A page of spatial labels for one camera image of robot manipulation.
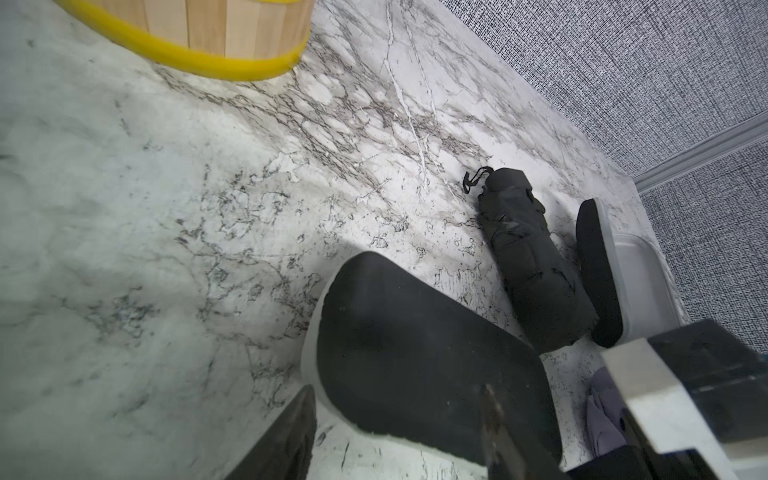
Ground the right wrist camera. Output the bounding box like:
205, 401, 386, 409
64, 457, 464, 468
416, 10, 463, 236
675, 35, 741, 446
602, 320, 767, 479

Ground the black folded umbrella centre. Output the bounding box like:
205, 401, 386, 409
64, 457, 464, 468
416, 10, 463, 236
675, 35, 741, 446
462, 166, 598, 354

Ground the grey zippered case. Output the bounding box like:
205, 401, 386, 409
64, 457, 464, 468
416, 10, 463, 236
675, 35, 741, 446
301, 251, 563, 464

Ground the grey open case back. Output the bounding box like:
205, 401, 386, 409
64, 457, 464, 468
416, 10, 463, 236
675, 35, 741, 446
576, 198, 684, 349

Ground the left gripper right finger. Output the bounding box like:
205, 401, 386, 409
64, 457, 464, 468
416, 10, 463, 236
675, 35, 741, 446
480, 384, 569, 480

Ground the purple folded umbrella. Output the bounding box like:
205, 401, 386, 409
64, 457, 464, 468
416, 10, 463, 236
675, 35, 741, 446
586, 367, 627, 457

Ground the yellow bamboo steamer basket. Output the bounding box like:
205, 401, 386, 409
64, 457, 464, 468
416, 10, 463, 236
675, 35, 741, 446
58, 0, 315, 81

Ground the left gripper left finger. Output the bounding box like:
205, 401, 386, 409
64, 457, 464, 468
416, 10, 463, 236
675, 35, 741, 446
226, 385, 317, 480

